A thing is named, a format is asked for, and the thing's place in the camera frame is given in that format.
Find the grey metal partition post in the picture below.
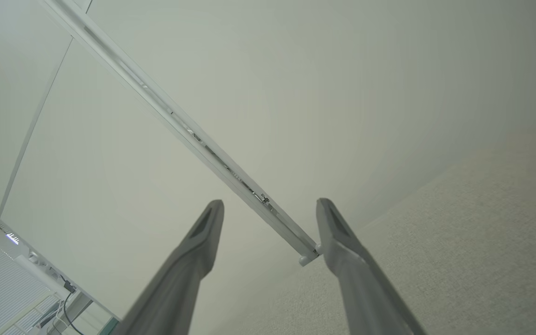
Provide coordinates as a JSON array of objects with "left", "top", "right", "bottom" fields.
[{"left": 39, "top": 0, "right": 321, "bottom": 267}]

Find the black hanging cable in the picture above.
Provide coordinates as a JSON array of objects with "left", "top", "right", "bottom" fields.
[{"left": 60, "top": 278, "right": 85, "bottom": 335}]

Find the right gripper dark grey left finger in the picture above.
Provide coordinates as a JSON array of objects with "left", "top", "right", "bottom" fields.
[{"left": 114, "top": 200, "right": 225, "bottom": 335}]

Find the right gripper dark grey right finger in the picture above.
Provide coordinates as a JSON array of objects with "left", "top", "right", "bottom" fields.
[{"left": 316, "top": 198, "right": 428, "bottom": 335}]

